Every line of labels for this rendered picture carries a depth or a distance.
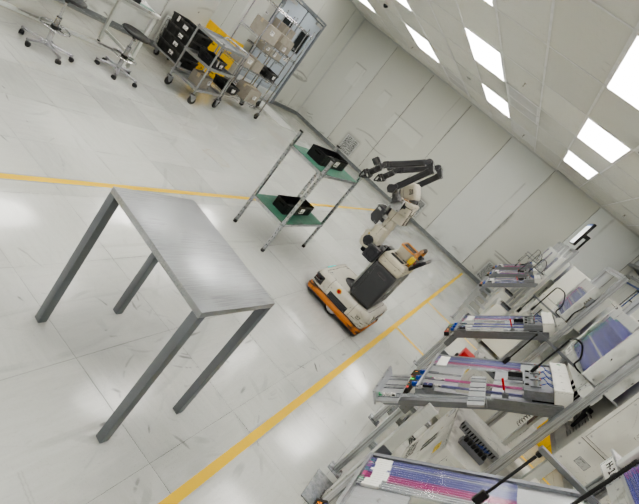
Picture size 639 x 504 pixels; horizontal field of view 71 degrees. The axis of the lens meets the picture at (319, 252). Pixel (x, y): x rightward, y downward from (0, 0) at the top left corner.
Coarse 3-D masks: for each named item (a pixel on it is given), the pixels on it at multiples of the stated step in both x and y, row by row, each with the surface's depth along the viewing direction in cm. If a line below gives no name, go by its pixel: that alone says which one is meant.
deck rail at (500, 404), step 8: (424, 392) 241; (432, 392) 239; (440, 392) 237; (448, 392) 235; (456, 392) 235; (488, 400) 227; (496, 400) 226; (504, 400) 224; (512, 400) 223; (520, 400) 222; (488, 408) 228; (496, 408) 226; (504, 408) 224; (512, 408) 223; (520, 408) 221; (528, 408) 220; (536, 408) 218; (544, 408) 217; (552, 408) 215; (560, 408) 214; (544, 416) 217; (552, 416) 215
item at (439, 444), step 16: (448, 416) 291; (464, 416) 282; (432, 432) 290; (448, 432) 258; (480, 432) 279; (416, 448) 289; (432, 448) 256; (448, 448) 238; (496, 448) 277; (448, 464) 238; (464, 464) 236; (512, 464) 274
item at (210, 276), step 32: (128, 192) 188; (96, 224) 189; (160, 224) 185; (192, 224) 203; (160, 256) 169; (192, 256) 183; (224, 256) 200; (64, 288) 204; (128, 288) 240; (192, 288) 166; (224, 288) 180; (256, 288) 197; (192, 320) 161; (256, 320) 198; (160, 352) 168; (224, 352) 206; (192, 384) 215
